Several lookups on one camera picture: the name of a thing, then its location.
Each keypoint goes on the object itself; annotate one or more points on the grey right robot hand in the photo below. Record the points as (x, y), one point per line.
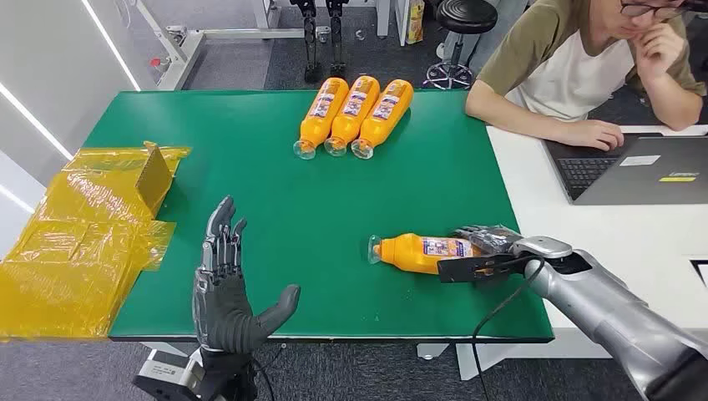
(492, 239)

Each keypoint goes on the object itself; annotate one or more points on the person's left hand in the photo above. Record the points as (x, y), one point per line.
(658, 50)

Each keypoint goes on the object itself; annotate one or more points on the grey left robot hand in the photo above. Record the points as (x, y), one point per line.
(221, 310)

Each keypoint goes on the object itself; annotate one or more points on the person's right hand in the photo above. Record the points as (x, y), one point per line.
(594, 134)

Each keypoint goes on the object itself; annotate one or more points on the orange juice bottle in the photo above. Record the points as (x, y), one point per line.
(409, 254)
(381, 122)
(321, 119)
(351, 119)

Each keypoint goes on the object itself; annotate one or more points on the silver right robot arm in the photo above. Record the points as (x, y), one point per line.
(608, 310)

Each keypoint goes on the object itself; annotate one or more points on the person's right forearm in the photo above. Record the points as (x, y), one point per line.
(509, 119)

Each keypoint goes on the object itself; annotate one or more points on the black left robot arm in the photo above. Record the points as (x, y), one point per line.
(227, 376)

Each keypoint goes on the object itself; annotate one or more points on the person's left forearm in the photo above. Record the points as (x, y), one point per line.
(675, 102)

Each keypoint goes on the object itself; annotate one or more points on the black glasses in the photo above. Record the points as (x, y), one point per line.
(636, 9)

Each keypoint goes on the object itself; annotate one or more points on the grey laptop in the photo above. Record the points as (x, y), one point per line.
(636, 182)

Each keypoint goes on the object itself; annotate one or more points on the person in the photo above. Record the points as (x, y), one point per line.
(564, 72)

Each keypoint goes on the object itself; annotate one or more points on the yellow plastic wrapped cardboard box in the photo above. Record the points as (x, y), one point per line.
(72, 260)

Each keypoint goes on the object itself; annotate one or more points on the black round stool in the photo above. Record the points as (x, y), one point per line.
(467, 16)

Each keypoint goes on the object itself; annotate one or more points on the yellow carton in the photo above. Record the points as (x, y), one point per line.
(415, 22)

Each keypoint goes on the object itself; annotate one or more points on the small red clamp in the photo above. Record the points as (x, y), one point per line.
(156, 62)

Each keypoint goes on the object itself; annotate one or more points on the black and white humanoid robot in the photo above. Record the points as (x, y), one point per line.
(311, 39)

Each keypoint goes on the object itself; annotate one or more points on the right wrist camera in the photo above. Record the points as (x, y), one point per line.
(464, 268)

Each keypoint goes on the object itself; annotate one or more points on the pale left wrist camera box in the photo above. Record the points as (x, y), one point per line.
(166, 376)

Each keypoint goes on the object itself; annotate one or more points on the white table leg frame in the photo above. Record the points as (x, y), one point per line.
(525, 354)

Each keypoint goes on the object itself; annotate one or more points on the white metal gantry frame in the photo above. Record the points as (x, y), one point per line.
(182, 61)

